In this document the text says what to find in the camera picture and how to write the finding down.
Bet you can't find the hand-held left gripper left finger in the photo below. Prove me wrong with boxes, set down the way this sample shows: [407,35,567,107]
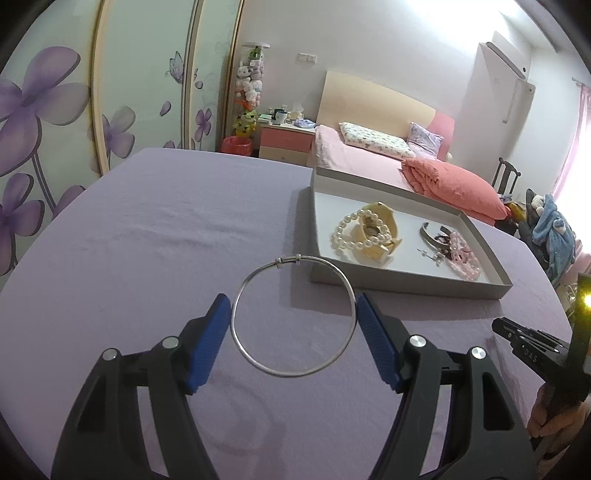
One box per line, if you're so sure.
[51,294,232,480]

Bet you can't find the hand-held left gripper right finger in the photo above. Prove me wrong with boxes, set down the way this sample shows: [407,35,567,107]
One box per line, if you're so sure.
[356,292,539,480]

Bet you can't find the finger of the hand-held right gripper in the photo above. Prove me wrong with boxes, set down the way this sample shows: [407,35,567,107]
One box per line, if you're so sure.
[491,316,573,384]

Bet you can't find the grey jewelry box tray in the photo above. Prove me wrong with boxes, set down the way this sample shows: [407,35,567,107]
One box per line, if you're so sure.
[308,166,514,301]

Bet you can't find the silver hoop necklace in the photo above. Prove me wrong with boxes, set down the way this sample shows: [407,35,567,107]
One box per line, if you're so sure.
[229,255,360,377]

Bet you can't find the beige strap watch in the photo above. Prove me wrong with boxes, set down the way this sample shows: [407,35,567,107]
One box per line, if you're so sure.
[348,202,402,266]

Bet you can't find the person's right forearm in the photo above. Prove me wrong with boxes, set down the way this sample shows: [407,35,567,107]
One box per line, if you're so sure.
[527,388,591,467]

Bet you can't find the blue plush garment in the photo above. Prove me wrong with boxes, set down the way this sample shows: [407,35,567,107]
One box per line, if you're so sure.
[531,194,578,282]

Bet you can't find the silver cuff bangle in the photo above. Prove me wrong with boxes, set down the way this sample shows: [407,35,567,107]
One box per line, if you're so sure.
[419,222,455,243]

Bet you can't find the dark grey clothing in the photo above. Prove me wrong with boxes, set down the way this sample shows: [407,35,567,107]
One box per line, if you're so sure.
[516,188,546,243]

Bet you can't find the folded pink quilt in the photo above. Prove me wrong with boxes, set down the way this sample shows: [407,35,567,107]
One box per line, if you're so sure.
[401,158,511,221]

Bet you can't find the dark wooden chair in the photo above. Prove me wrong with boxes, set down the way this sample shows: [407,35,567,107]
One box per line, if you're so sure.
[492,157,522,197]

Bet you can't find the pink sheeted bed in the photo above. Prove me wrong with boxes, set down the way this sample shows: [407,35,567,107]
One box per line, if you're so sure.
[310,124,509,227]

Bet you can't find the trash bin with red bag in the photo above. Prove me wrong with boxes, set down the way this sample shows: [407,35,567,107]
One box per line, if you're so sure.
[221,135,252,158]

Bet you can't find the white printed pillow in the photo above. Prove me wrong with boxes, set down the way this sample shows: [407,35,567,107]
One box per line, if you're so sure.
[339,122,416,160]

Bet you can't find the small lilac pillow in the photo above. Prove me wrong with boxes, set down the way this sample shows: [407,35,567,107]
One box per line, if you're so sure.
[406,122,445,160]

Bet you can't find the pink curtain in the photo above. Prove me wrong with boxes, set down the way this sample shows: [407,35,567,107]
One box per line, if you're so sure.
[554,83,591,259]

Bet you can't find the pink and beige nightstand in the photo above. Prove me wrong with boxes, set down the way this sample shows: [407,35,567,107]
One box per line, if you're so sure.
[257,121,317,167]

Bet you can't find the yellow plush toy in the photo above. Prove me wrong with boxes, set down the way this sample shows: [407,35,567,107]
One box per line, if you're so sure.
[233,110,258,138]

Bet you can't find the air conditioner pipe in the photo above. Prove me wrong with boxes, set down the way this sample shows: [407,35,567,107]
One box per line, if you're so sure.
[501,78,520,124]

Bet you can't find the beige and pink headboard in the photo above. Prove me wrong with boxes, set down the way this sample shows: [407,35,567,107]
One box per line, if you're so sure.
[316,69,455,160]

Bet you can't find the clear tube of plush toys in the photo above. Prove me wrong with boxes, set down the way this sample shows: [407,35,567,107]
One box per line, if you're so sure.
[233,42,271,138]

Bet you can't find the floral sliding door wardrobe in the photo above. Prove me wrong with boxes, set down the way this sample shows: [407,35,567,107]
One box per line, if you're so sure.
[0,0,245,278]

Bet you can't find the white air conditioner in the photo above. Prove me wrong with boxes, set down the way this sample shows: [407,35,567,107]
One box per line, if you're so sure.
[476,30,539,93]

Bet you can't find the pink bead bracelet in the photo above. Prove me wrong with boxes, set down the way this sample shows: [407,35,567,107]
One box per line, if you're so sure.
[445,231,483,281]

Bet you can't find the white pearl bracelet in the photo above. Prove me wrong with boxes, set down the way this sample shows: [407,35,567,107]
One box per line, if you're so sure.
[330,209,393,254]

